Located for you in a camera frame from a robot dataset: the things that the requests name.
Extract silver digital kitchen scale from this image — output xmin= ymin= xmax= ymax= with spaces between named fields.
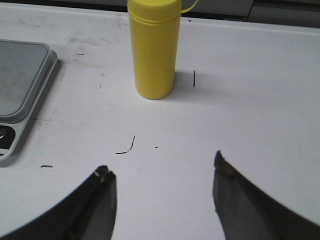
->
xmin=0 ymin=39 xmax=58 ymax=162

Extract yellow squeeze bottle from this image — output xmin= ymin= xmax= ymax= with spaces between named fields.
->
xmin=127 ymin=0 xmax=198 ymax=100

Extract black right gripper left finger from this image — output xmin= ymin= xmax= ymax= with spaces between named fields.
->
xmin=2 ymin=165 xmax=117 ymax=240

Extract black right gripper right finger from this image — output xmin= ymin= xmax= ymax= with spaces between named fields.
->
xmin=212 ymin=151 xmax=320 ymax=240

